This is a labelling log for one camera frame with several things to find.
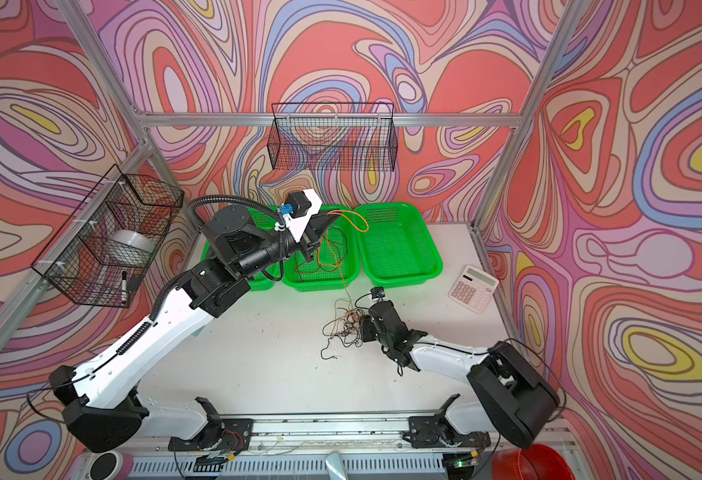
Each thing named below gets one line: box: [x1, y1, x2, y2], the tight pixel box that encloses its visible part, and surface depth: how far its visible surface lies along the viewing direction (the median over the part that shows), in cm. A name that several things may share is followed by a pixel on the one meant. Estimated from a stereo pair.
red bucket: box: [492, 444, 576, 480], surface depth 61 cm
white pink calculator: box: [448, 264, 500, 314], surface depth 101 cm
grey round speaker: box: [88, 451, 123, 480], surface depth 67 cm
